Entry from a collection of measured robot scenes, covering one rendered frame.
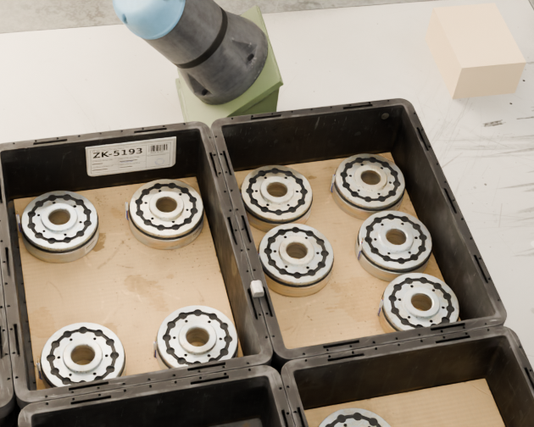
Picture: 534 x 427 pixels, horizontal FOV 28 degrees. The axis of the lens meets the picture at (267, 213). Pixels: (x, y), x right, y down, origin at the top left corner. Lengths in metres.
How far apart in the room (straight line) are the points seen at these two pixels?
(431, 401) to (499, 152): 0.61
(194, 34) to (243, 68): 0.11
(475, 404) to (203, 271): 0.40
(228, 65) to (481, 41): 0.50
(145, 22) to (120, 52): 0.35
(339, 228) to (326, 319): 0.16
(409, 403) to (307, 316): 0.18
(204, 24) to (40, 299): 0.49
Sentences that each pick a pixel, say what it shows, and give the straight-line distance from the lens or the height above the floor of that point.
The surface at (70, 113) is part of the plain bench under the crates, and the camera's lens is 1.82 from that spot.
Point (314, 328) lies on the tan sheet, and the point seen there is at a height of 0.83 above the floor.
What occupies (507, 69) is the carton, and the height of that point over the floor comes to 0.76.
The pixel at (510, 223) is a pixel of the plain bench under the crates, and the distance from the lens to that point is 1.76.
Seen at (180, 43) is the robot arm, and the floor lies 0.92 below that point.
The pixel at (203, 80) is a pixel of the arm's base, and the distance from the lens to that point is 1.68.
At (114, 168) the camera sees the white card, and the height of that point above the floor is 0.87.
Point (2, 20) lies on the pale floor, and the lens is 3.09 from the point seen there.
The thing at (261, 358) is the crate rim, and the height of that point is 0.93.
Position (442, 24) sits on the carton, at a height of 0.77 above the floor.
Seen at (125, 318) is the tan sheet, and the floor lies 0.83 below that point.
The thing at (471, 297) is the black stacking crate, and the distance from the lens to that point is 1.41.
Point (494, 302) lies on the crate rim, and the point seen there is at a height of 0.93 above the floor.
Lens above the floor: 2.00
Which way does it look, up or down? 50 degrees down
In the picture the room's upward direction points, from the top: 8 degrees clockwise
